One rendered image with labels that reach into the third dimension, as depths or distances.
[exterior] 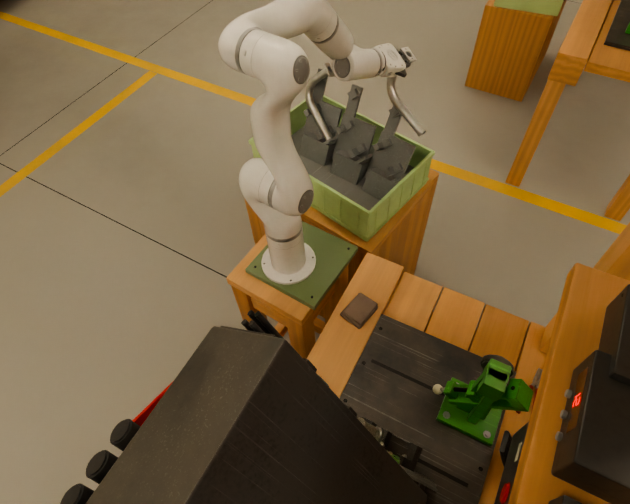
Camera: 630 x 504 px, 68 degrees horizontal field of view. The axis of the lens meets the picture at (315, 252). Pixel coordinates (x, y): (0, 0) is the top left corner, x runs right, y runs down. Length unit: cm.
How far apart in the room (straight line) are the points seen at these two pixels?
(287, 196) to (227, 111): 252
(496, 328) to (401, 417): 43
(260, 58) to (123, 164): 255
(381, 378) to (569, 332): 70
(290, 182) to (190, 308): 152
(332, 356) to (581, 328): 78
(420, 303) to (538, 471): 91
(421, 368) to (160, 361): 150
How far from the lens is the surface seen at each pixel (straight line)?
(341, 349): 143
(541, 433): 74
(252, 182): 133
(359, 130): 190
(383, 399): 138
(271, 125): 117
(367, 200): 184
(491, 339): 154
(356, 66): 144
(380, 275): 156
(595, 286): 89
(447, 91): 391
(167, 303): 270
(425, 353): 145
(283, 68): 105
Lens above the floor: 221
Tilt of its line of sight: 54 degrees down
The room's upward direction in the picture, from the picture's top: 4 degrees counter-clockwise
